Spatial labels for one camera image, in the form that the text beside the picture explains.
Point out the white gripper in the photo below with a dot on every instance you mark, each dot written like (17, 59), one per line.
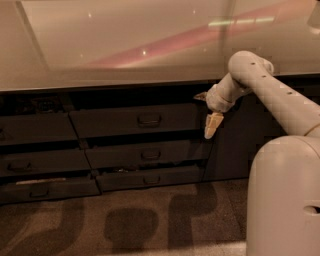
(216, 101)

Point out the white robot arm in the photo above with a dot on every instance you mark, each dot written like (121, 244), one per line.
(270, 46)

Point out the dark cabinet door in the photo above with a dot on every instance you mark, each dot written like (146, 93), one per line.
(244, 130)

